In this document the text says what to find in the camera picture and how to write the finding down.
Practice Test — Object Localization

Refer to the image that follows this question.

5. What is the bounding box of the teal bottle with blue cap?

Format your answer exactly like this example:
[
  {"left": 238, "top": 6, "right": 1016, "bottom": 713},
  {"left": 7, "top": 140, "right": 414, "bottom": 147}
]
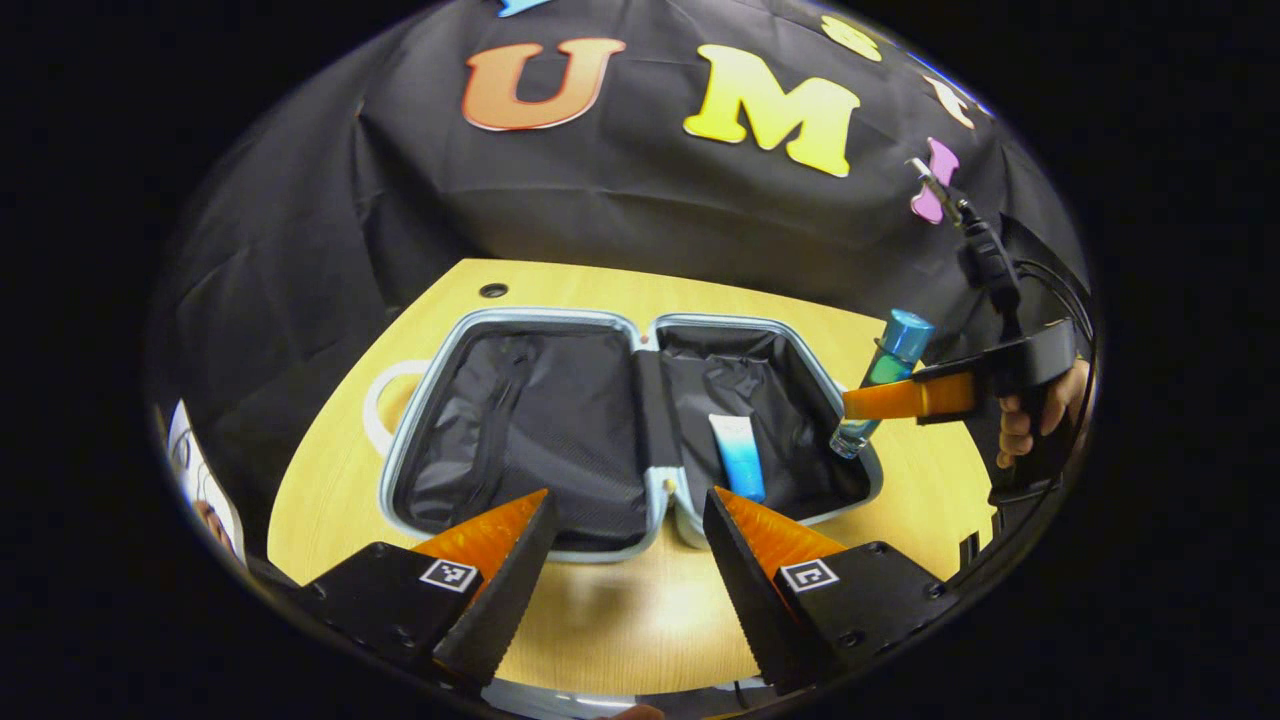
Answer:
[{"left": 828, "top": 308, "right": 937, "bottom": 461}]

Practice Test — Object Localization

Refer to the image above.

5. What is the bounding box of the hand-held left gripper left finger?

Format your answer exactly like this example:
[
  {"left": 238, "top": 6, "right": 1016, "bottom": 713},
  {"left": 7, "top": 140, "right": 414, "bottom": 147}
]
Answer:
[{"left": 290, "top": 488, "right": 559, "bottom": 691}]

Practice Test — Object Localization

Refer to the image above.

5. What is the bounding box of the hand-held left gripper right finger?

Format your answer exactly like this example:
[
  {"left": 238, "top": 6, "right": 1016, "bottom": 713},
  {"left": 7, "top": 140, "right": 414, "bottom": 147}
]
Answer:
[{"left": 703, "top": 485, "right": 959, "bottom": 693}]

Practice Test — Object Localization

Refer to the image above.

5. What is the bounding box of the white flat object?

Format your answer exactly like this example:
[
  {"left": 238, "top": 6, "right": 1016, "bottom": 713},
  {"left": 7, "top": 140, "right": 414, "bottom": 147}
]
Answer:
[{"left": 163, "top": 398, "right": 248, "bottom": 566}]

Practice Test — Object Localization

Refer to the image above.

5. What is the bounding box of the light blue suitcase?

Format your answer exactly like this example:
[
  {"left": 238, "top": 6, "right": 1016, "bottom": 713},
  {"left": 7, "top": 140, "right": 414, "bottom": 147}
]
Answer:
[{"left": 362, "top": 307, "right": 885, "bottom": 564}]

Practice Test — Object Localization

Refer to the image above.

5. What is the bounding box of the black cable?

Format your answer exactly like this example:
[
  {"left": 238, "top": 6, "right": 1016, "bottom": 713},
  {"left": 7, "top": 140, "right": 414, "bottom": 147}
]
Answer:
[{"left": 1015, "top": 255, "right": 1096, "bottom": 346}]

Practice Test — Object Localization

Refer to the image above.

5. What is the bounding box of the clear blue skin care tube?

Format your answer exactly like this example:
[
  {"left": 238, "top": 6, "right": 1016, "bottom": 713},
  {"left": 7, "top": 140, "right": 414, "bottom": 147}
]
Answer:
[{"left": 707, "top": 413, "right": 768, "bottom": 503}]

